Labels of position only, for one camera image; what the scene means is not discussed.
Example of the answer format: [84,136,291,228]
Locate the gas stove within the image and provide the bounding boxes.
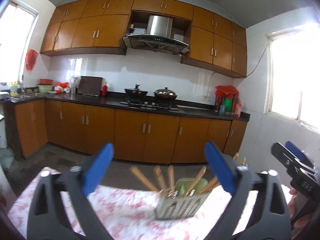
[120,101,183,112]

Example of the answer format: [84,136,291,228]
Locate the floral white red tablecloth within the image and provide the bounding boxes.
[7,166,293,240]

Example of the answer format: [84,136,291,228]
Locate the wooden chopstick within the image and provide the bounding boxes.
[153,165,167,190]
[167,165,175,197]
[233,153,239,161]
[182,166,207,197]
[240,158,247,167]
[130,166,159,192]
[199,176,219,194]

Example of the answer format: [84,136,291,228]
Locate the lower wooden cabinets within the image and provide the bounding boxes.
[14,99,247,164]

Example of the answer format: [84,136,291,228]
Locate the red plastic basin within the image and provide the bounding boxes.
[39,79,53,86]

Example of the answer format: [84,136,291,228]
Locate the left window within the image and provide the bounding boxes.
[1,2,38,86]

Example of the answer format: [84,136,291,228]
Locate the red covered condiment rack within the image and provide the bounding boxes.
[215,86,242,118]

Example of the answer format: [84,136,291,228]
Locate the red plastic bag on wall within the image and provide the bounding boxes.
[25,49,39,71]

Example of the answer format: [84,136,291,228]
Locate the black wok with lid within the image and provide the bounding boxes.
[154,87,177,102]

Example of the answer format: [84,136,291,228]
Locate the white power cable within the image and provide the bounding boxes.
[202,44,269,100]

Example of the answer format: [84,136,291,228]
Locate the window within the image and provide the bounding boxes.
[1,2,38,86]
[265,22,319,132]

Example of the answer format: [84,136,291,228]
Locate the right window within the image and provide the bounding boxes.
[265,22,319,132]

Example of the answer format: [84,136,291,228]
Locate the black wok left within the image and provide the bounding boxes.
[125,84,148,101]

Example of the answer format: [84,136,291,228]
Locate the steel range hood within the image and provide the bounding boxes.
[123,11,191,55]

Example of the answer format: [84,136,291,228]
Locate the black kitchen countertop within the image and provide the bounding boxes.
[1,92,250,122]

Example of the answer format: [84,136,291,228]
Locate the green perforated utensil holder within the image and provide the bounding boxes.
[154,178,209,220]

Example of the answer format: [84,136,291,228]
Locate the red bottle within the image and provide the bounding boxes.
[101,81,107,97]

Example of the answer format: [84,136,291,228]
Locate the red white plastic bag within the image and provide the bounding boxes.
[54,82,69,94]

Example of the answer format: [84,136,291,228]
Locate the person right hand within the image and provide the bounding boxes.
[288,188,313,229]

